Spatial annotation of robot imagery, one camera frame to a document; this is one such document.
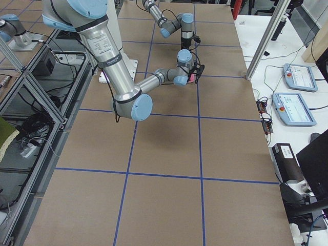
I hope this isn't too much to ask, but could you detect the aluminium frame rack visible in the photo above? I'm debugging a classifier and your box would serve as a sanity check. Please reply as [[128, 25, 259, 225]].
[[1, 25, 91, 245]]

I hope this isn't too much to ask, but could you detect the white power strip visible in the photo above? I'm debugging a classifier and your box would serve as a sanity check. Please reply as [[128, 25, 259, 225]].
[[20, 143, 36, 158]]

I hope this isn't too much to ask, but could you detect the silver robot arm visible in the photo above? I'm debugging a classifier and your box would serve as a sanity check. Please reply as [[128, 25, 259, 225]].
[[142, 1, 201, 50], [43, 1, 204, 121]]

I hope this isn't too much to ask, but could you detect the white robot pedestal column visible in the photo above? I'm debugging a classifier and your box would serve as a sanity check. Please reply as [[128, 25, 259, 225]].
[[106, 0, 138, 80]]

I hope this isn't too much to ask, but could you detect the aluminium frame post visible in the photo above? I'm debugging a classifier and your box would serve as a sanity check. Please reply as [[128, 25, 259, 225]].
[[245, 0, 291, 80]]

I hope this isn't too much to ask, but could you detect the upper teach pendant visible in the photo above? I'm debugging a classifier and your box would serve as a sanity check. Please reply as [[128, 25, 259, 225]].
[[283, 63, 318, 92]]

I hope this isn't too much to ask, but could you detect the black power adapter box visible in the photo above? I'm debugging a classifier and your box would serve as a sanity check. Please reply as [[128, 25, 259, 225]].
[[37, 54, 56, 75]]

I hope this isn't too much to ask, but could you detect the green cloth with fringe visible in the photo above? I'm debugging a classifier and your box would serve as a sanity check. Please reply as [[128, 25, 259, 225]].
[[0, 117, 19, 161]]

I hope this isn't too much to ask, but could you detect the pink towel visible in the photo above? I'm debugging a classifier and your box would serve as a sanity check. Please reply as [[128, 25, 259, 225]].
[[188, 74, 195, 83]]

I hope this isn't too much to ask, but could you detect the black box with label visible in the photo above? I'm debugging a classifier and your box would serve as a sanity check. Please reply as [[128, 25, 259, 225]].
[[271, 143, 304, 183]]

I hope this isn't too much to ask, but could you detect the black monitor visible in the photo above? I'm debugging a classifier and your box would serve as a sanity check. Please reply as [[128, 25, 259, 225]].
[[296, 130, 327, 199]]

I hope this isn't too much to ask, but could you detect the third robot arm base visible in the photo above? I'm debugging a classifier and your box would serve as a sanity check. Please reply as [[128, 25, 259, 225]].
[[1, 14, 37, 52]]

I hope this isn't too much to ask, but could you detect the teach pendant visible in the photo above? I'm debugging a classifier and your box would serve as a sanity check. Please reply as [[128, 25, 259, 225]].
[[272, 93, 317, 127], [283, 63, 318, 92]]

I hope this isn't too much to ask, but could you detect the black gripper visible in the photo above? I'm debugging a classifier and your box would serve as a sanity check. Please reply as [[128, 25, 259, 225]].
[[181, 31, 201, 50], [191, 61, 205, 84]]

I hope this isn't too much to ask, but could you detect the lower teach pendant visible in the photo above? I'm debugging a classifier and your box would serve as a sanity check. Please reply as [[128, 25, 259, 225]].
[[272, 93, 317, 127]]

